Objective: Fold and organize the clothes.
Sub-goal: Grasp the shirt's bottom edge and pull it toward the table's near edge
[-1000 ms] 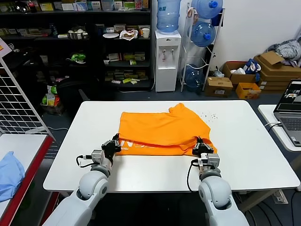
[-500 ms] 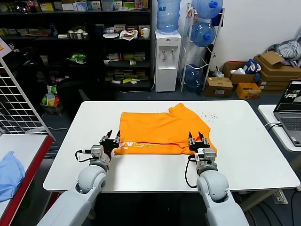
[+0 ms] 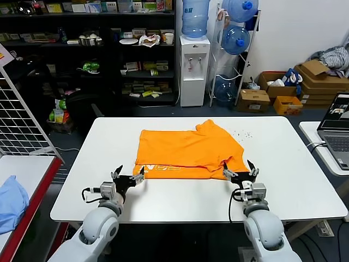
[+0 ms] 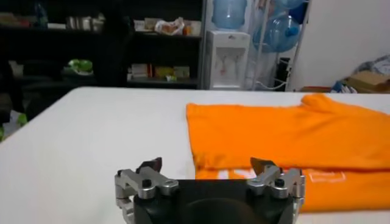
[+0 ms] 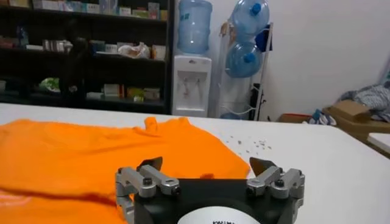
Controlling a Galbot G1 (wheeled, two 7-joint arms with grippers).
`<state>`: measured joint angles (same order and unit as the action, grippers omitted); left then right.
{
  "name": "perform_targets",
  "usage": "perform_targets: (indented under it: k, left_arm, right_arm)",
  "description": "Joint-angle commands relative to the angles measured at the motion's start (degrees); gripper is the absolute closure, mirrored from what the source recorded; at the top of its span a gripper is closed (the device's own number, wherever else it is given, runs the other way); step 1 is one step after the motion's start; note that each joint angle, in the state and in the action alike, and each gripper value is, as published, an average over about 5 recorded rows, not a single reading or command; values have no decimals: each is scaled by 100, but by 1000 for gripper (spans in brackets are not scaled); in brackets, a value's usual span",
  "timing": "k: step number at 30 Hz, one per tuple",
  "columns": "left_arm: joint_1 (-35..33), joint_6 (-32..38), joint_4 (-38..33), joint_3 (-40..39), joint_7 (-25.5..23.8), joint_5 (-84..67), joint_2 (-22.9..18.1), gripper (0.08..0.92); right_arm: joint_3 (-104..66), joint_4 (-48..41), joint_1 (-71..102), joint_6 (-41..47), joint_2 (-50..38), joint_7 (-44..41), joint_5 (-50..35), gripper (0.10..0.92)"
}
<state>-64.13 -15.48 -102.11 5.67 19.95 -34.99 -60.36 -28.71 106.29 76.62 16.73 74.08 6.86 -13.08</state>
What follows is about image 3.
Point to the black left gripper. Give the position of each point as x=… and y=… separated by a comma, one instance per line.
x=125, y=184

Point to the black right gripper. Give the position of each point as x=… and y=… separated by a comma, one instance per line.
x=244, y=178

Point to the orange t-shirt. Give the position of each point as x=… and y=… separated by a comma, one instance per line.
x=185, y=147

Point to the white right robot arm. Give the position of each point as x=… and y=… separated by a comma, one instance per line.
x=265, y=232

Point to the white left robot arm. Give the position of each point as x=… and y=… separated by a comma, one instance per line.
x=99, y=229

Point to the pile of striped clothes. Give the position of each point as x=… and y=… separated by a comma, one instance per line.
x=332, y=58

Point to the scattered dark crumbs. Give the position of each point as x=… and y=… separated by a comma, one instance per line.
x=247, y=134

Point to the labelled brown cardboard box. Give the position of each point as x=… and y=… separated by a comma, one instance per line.
x=252, y=102

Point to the orange printed cardboard box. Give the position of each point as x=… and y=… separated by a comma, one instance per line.
x=286, y=108

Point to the white side table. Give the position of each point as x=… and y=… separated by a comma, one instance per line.
x=310, y=131

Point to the grey floor socket box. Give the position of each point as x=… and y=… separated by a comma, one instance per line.
x=245, y=255

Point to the black office chair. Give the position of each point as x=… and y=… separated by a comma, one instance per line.
x=81, y=106

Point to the blue water jug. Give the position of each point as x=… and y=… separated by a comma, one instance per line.
x=195, y=19
x=233, y=41
x=240, y=11
x=225, y=90

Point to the small clear plastic bag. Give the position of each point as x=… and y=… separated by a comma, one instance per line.
x=253, y=86

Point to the open brown cardboard box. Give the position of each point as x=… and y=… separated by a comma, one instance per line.
x=280, y=91

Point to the basket of snack packs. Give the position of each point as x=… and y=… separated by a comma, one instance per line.
x=58, y=117

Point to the white plastic bag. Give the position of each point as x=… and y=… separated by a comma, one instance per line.
x=276, y=82

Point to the white water dispenser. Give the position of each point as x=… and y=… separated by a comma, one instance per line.
x=192, y=87

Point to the grey power strip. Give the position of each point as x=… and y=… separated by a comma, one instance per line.
x=324, y=228

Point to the grey laptop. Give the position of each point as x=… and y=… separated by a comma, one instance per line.
x=338, y=142

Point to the low flat cardboard box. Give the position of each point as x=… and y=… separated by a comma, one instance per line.
x=319, y=99

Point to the white red box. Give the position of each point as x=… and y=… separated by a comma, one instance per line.
x=133, y=66

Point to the yellow green box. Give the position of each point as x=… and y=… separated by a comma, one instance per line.
x=149, y=66

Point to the green toy vegetables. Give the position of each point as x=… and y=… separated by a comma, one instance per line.
x=90, y=66

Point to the wide flat cardboard box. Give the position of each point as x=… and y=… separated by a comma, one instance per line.
x=324, y=87

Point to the light blue cloth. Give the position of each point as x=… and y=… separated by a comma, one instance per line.
x=11, y=204

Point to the large open-flap cardboard box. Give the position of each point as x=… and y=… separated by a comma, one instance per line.
x=313, y=68

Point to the white plate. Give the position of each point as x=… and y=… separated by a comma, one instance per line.
x=128, y=41

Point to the plastic bag with food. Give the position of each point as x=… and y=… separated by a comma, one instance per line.
x=148, y=41

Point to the steel bowl of white balls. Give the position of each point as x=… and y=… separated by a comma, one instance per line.
x=87, y=41

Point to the white paper cup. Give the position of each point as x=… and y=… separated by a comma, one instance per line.
x=169, y=39

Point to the white metal jug rack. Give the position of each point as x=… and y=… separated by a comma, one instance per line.
x=255, y=27

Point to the teal bottle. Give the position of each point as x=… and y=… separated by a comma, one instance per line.
x=62, y=36

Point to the beige cloth on rack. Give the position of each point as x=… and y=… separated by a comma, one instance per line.
x=222, y=17

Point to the black shelving unit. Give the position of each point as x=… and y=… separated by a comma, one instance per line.
x=109, y=15

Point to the white green box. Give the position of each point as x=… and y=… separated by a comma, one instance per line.
x=109, y=7

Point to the clear plastic container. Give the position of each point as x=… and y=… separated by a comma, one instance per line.
x=125, y=6

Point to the blue white box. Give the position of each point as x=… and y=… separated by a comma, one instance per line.
x=94, y=7

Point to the white red yellow sign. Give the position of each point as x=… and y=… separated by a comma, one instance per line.
x=4, y=56

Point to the pink package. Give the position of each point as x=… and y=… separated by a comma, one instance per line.
x=161, y=5

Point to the yellow label box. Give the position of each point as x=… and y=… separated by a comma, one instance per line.
x=54, y=8

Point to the cola bottle red label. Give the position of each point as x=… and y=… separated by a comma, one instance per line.
x=38, y=6

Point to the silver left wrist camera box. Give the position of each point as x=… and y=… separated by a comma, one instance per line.
x=107, y=189

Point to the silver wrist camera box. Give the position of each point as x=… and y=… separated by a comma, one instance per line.
x=257, y=192
x=107, y=189

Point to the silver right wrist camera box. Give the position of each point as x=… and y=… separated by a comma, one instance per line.
x=257, y=192

